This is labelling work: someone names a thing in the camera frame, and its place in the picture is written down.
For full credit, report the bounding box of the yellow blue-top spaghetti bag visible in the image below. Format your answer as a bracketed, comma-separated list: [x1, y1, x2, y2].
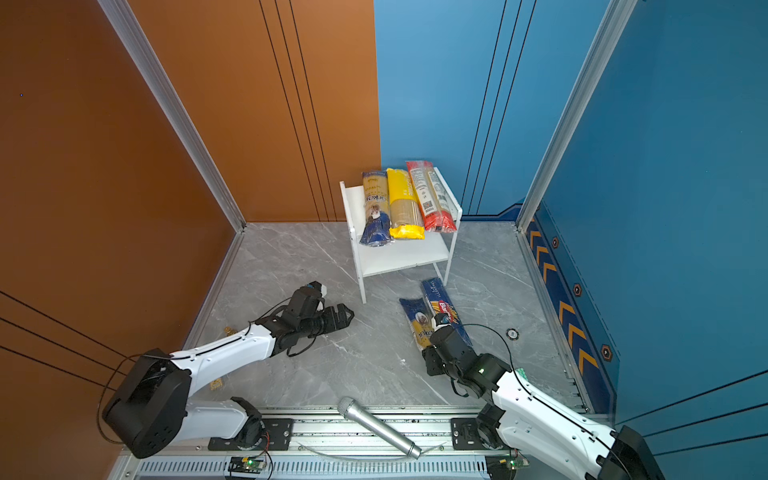
[360, 171, 392, 247]

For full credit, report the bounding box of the red spaghetti package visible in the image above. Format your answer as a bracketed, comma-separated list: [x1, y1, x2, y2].
[406, 160, 457, 233]

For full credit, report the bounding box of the aluminium corner post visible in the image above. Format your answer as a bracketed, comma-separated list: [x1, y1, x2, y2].
[98, 0, 246, 234]
[516, 0, 637, 234]

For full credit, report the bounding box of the aluminium corner post left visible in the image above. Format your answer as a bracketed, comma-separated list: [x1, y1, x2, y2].
[98, 0, 246, 234]

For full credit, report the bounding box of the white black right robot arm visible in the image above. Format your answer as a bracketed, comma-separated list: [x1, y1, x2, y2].
[424, 326, 664, 479]

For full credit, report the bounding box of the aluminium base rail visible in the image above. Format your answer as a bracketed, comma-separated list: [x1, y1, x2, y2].
[107, 405, 613, 480]

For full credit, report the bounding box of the green circuit board left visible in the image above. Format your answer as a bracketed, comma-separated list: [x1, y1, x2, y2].
[227, 456, 268, 477]

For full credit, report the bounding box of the blue yellow spaghetti bag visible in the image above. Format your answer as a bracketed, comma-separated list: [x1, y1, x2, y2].
[399, 298, 434, 351]

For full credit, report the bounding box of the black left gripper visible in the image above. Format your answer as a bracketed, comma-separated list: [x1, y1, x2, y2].
[299, 302, 357, 340]

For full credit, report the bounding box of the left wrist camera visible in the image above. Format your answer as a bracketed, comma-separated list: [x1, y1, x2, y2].
[308, 281, 328, 298]

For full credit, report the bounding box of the silver microphone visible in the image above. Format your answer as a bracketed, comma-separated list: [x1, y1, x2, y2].
[337, 397, 423, 459]

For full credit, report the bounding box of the yellow spaghetti package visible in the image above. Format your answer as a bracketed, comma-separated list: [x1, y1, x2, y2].
[386, 168, 425, 240]

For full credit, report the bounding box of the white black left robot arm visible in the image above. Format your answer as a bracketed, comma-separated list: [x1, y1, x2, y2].
[97, 282, 355, 459]

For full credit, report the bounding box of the circuit board right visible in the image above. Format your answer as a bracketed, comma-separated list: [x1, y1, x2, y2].
[485, 456, 530, 480]

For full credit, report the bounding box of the white two-tier metal shelf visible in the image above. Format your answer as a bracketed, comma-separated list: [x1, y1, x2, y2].
[339, 181, 459, 304]

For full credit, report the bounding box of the dark blue Barilla spaghetti box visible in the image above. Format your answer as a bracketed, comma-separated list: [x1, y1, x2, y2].
[421, 277, 473, 347]

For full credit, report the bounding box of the aluminium corner post right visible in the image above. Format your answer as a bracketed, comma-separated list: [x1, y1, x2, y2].
[516, 0, 637, 234]

